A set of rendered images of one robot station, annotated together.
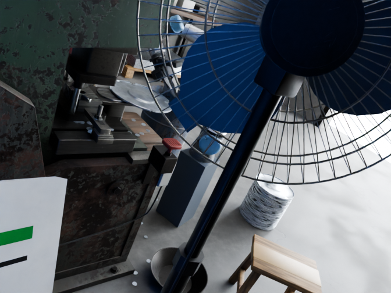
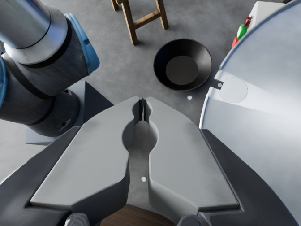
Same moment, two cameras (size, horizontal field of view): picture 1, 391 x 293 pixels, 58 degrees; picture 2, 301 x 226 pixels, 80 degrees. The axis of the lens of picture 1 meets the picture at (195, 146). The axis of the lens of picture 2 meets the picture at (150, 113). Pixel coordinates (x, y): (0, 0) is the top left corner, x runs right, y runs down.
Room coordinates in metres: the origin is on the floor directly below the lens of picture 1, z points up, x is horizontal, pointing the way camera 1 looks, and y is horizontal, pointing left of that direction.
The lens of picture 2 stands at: (1.59, 0.23, 0.93)
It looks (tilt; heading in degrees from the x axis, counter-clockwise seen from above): 74 degrees down; 272
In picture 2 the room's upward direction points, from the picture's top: 30 degrees counter-clockwise
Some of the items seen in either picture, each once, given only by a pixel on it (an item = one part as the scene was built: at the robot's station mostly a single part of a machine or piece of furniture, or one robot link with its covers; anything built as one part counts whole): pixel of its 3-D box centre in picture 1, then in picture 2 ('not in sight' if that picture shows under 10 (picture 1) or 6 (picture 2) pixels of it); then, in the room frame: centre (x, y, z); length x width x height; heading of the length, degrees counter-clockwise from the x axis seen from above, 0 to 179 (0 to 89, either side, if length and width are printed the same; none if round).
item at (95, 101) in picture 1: (82, 97); not in sight; (1.24, 0.48, 0.76); 0.15 x 0.09 x 0.05; 48
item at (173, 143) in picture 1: (169, 150); not in sight; (1.19, 0.08, 0.72); 0.07 x 0.06 x 0.08; 138
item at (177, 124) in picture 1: (164, 124); not in sight; (2.54, 0.29, 0.24); 0.42 x 0.42 x 0.48
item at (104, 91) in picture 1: (117, 109); not in sight; (1.37, 0.37, 0.72); 0.25 x 0.14 x 0.14; 138
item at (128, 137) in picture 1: (76, 115); not in sight; (1.24, 0.48, 0.68); 0.45 x 0.30 x 0.06; 48
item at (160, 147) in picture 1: (157, 170); not in sight; (1.20, 0.10, 0.62); 0.10 x 0.06 x 0.20; 48
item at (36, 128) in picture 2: (204, 148); (44, 106); (1.84, -0.05, 0.50); 0.15 x 0.15 x 0.10
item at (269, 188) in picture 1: (274, 186); not in sight; (2.22, -0.62, 0.28); 0.29 x 0.29 x 0.01
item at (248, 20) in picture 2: not in sight; (247, 22); (1.35, 0.07, 0.61); 0.02 x 0.01 x 0.02; 48
